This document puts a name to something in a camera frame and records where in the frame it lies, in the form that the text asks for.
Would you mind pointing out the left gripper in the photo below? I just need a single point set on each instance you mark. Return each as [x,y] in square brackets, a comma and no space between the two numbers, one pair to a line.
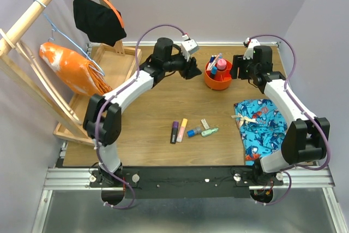
[191,70]

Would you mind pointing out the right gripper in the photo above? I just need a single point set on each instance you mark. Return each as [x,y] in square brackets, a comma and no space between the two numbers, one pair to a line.
[239,61]

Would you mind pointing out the pink cap glue stick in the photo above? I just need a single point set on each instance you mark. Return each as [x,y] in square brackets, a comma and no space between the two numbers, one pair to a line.
[221,64]

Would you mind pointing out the pink cap white marker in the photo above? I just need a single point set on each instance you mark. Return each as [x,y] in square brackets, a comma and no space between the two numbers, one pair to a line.
[219,56]

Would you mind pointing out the blue cap black highlighter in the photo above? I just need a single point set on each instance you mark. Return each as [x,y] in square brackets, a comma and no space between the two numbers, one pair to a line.
[213,72]

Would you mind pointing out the blue cap white marker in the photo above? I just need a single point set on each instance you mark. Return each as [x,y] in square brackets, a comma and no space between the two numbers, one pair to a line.
[212,59]

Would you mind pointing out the orange round organizer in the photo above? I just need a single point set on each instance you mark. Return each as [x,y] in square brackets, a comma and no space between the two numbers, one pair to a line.
[222,79]

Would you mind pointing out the yellow cap pink highlighter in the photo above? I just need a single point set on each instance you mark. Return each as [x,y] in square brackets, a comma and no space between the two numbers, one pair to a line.
[181,130]

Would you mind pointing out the small beige eraser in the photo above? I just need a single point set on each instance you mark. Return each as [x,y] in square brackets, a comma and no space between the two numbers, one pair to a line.
[205,124]

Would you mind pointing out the purple cap black highlighter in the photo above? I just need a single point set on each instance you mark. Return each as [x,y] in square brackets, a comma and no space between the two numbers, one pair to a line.
[174,132]

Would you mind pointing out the blue cap grey glue stick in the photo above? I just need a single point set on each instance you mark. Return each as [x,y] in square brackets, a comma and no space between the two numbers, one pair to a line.
[194,131]

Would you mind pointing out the green highlighter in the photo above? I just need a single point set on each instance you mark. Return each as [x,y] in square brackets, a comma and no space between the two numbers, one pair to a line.
[209,132]

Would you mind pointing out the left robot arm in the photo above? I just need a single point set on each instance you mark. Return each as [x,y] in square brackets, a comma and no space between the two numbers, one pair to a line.
[103,118]

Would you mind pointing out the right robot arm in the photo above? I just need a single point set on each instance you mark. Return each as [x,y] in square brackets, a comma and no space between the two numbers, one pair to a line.
[306,139]

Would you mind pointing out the blue shark print shorts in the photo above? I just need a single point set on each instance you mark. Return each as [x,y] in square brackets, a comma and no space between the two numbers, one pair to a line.
[261,126]

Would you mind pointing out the black cloth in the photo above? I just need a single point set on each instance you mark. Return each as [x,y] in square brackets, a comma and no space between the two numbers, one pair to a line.
[100,23]

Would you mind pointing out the wooden clothes rack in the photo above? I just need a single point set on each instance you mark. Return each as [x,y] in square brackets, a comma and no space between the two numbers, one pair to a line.
[52,102]

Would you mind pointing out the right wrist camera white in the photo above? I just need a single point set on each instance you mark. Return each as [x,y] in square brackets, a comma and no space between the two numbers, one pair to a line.
[250,43]

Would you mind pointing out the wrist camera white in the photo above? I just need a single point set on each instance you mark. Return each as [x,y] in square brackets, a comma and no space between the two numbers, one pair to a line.
[250,43]
[188,48]

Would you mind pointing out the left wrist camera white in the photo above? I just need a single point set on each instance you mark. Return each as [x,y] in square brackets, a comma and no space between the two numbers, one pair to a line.
[188,48]

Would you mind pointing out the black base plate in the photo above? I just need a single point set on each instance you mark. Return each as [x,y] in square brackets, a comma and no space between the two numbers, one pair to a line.
[183,182]

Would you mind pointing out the aluminium rail frame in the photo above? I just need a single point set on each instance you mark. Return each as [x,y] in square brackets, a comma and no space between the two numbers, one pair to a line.
[75,179]

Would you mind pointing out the blue wire hanger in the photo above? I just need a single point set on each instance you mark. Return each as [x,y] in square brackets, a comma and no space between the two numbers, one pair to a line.
[71,42]

